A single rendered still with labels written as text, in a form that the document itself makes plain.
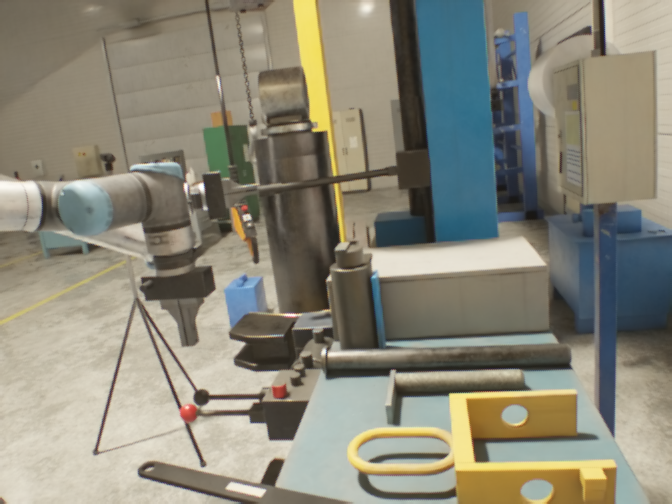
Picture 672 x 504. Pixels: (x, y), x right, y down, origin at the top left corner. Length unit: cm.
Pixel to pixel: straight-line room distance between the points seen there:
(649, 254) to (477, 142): 240
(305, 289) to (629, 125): 99
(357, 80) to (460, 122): 1086
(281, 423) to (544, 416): 47
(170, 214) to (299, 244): 54
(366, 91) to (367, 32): 127
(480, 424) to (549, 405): 9
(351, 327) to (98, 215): 46
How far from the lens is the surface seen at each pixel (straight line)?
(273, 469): 165
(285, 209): 142
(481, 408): 71
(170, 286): 102
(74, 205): 92
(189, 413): 106
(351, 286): 90
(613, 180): 163
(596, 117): 160
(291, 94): 144
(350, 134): 1160
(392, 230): 158
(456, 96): 136
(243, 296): 421
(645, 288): 369
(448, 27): 137
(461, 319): 101
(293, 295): 148
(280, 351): 133
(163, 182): 97
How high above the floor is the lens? 147
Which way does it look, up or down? 12 degrees down
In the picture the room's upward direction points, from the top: 7 degrees counter-clockwise
